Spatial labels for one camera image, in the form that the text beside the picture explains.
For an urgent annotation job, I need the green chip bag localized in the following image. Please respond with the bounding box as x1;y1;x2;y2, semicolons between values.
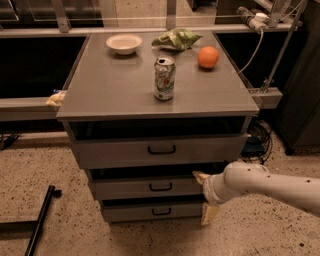
151;29;202;51

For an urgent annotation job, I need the orange fruit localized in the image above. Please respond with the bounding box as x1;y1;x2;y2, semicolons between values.
197;46;220;69

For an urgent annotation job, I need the top grey drawer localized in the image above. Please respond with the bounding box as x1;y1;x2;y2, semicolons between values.
71;134;248;169

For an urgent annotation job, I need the white power cable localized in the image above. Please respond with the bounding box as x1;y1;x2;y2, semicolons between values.
237;29;265;75

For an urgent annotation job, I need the yellow snack bag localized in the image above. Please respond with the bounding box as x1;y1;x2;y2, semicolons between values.
46;90;66;107

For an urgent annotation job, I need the grey drawer cabinet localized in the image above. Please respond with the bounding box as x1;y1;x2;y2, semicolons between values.
57;31;258;212

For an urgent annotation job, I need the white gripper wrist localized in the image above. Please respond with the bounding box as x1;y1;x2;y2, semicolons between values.
192;171;234;226

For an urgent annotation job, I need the black cable bundle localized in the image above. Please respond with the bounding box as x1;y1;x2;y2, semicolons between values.
240;119;274;166

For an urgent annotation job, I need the white power strip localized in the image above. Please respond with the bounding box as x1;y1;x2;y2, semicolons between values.
237;6;269;34

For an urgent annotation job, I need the bottom grey drawer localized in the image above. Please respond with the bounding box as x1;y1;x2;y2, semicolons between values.
102;201;204;223

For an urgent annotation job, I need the white ceramic bowl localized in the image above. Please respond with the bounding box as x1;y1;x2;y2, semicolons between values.
106;34;142;56

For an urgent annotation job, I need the grey metal rail frame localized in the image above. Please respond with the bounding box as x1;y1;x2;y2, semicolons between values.
0;0;304;123

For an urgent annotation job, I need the grey drawer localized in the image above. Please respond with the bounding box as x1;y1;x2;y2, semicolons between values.
71;134;248;169
102;201;204;223
88;173;203;201

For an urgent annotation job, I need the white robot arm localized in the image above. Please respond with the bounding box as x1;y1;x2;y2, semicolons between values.
193;162;320;226

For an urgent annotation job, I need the black metal bar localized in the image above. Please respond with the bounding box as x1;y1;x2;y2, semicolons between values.
24;185;62;256

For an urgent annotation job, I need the green white soda can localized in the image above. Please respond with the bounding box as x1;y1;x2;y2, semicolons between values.
154;56;176;101

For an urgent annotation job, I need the middle grey drawer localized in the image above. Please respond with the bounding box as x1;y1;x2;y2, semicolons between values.
88;173;203;201

